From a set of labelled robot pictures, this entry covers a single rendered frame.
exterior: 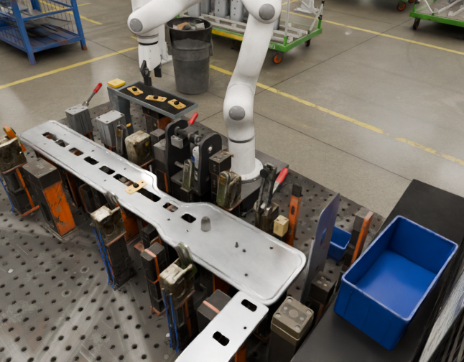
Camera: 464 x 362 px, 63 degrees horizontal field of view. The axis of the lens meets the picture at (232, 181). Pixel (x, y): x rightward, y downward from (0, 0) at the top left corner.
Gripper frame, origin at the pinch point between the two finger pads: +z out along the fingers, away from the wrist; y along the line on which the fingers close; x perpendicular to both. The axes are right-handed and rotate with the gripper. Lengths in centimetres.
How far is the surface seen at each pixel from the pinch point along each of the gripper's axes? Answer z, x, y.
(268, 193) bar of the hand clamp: 12, 59, 43
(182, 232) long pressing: 25, 34, 55
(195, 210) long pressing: 25, 34, 44
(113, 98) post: 15.6, -25.4, -6.6
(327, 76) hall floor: 125, 56, -332
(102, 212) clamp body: 20, 8, 58
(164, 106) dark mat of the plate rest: 8.8, 6.7, 5.3
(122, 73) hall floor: 125, -189, -262
